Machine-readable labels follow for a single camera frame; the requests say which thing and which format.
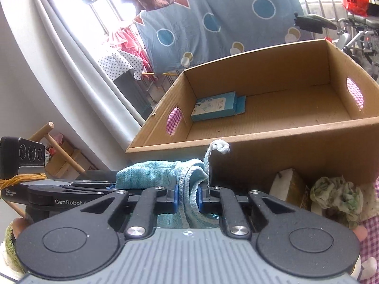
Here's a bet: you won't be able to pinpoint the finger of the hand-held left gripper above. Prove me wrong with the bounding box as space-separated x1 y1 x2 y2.
27 180 119 196

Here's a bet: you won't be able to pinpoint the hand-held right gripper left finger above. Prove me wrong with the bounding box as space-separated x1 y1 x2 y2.
79 183 180 241

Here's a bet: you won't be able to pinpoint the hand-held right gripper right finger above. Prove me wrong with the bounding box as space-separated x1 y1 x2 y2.
197 183 298 240

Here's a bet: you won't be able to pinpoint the teal towel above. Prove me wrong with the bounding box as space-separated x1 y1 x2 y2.
116 140 231 230

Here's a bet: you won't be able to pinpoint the gold tissue pack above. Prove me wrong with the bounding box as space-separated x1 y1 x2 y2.
269 168 312 210

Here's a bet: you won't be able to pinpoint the cardboard box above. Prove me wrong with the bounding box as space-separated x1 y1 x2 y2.
125 38 379 194

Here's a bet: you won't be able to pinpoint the green white scrunchie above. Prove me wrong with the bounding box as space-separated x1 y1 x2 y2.
309 176 364 229

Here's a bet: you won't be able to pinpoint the person's left forearm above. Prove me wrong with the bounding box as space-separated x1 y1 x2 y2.
0 217 28 276

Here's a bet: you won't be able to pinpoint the black cushion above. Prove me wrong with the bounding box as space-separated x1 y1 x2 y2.
77 170 119 182

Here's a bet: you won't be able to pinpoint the wooden chair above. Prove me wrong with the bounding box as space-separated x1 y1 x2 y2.
0 122 87 217

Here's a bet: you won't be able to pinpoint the small brown carton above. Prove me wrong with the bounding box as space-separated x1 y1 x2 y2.
44 140 90 178

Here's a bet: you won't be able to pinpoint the small blue carton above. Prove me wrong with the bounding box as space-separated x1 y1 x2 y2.
190 91 247 122

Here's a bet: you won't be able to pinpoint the dark grey cabinet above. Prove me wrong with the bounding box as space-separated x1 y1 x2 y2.
114 71 155 119

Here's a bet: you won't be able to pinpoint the metal railing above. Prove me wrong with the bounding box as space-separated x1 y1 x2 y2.
142 71 185 113

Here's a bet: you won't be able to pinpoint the white curtain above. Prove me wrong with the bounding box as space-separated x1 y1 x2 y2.
18 0 147 154

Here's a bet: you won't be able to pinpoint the yellow rod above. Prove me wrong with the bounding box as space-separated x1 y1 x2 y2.
142 69 179 76

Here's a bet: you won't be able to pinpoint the white polka-dot cloth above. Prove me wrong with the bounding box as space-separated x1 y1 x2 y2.
98 50 145 81

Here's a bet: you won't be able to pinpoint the pink hanging clothes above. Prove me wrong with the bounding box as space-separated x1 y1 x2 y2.
108 27 149 66

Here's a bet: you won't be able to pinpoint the white floral cloth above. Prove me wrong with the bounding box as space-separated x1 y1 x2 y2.
360 182 379 220

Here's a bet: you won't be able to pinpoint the blue patterned bed sheet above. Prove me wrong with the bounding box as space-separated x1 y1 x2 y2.
135 0 314 75

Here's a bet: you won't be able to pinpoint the black padded legrest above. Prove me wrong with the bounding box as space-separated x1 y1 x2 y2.
294 13 338 35

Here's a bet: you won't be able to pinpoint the silver wheelchair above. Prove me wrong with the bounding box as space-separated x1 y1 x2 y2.
334 18 379 79

